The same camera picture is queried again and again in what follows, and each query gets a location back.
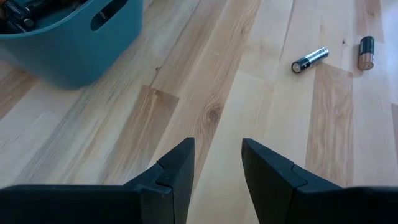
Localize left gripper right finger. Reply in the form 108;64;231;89
241;138;398;224

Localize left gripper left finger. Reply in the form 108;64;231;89
0;138;196;224

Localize silver black Energizer battery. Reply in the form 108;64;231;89
291;47;330;75

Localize blue plastic bin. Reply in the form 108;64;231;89
0;0;144;90

